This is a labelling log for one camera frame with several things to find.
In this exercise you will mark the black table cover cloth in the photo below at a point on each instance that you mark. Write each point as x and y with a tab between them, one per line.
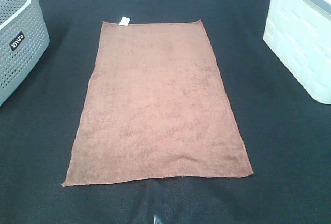
286	133

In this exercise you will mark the grey perforated plastic basket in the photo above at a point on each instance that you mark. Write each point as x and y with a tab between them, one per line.
24	39

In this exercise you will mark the white woven-pattern storage bin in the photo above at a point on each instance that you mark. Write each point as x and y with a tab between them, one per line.
298	32

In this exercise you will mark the brown microfiber towel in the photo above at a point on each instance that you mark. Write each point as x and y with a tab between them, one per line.
155	107

